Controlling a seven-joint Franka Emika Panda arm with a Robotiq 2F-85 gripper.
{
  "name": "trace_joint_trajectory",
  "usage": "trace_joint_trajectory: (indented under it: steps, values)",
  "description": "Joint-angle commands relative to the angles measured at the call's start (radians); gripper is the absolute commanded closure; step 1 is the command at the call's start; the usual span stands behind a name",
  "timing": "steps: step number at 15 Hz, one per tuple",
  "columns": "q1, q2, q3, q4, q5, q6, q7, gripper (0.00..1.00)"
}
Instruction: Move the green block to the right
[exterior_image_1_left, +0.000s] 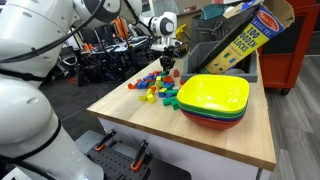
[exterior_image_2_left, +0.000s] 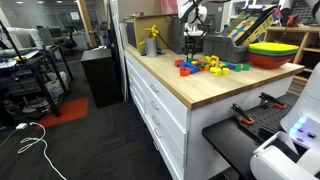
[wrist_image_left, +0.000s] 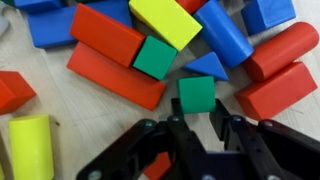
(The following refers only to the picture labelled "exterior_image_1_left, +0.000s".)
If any green plastic bowl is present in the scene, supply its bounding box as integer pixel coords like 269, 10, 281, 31
177, 99, 249, 118

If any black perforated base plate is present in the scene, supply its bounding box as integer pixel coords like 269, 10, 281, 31
85, 141, 153, 180

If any white round plate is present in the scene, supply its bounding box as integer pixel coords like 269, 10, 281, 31
223, 68, 249, 77

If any yellow spring clamp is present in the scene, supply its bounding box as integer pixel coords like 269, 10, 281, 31
175, 23, 188, 41

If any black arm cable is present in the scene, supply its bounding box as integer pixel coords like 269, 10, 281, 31
0, 0, 108, 64

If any gray plastic bin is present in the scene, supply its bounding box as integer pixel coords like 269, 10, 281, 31
181, 40, 259, 84

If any red plastic bowl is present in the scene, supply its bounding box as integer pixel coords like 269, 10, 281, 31
182, 110, 246, 131

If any black orange bar clamp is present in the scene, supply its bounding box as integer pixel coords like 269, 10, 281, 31
94, 129, 118, 153
129, 139, 150, 173

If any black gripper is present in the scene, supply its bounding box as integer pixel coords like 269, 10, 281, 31
160, 46, 176, 74

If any teal cloth item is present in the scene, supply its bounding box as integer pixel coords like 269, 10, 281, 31
199, 3, 228, 21

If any black robot stand top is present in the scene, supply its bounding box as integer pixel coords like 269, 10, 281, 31
74, 129, 193, 180

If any wooden blocks cardboard box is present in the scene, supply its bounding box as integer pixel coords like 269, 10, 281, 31
199, 0, 296, 76

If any gray fabric storage bin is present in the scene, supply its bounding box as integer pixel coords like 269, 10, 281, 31
190, 13, 234, 51

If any blue plastic bowl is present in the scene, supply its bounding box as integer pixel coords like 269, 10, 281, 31
179, 106, 248, 123

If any yellow plastic bowl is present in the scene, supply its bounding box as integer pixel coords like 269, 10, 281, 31
176, 73, 250, 113

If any white black office chair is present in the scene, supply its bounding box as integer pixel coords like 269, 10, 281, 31
59, 46, 80, 68

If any red tool cabinet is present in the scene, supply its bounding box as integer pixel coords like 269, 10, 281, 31
258, 0, 320, 96

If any black equipment table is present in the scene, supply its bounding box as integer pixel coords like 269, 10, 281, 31
74, 34, 164, 88

